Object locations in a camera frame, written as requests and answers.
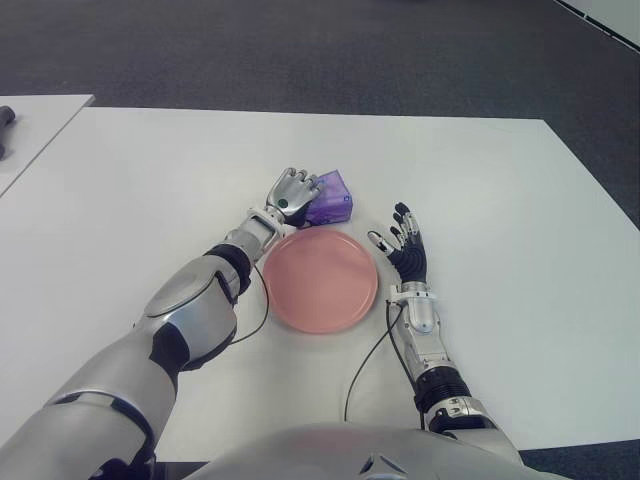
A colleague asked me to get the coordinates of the purple tissue paper pack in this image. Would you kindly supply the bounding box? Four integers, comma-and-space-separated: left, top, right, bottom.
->
304, 169, 355, 226

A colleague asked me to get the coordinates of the pink round plate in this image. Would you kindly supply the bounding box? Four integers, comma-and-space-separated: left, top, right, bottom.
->
262, 227, 380, 335

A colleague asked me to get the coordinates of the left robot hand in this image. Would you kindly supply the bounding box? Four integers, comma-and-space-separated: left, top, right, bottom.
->
263, 168, 324, 230

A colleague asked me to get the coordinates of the black handheld device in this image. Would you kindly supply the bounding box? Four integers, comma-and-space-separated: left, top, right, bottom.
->
0, 105, 18, 161

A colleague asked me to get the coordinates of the thin black cable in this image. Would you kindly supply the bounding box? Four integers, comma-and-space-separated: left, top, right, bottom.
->
343, 299, 402, 424
232, 263, 272, 346

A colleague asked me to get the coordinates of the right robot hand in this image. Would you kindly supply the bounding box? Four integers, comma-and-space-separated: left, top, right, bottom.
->
367, 201, 430, 286

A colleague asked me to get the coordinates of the silver robot torso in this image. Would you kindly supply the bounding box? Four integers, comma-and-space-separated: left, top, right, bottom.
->
182, 422, 571, 480

